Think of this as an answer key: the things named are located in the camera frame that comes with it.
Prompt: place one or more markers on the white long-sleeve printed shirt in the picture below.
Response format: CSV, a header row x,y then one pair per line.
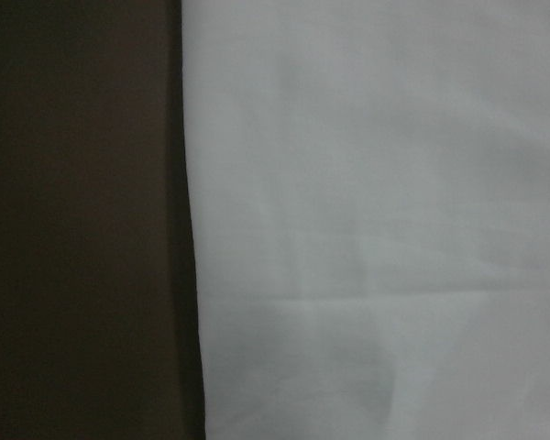
x,y
370,191

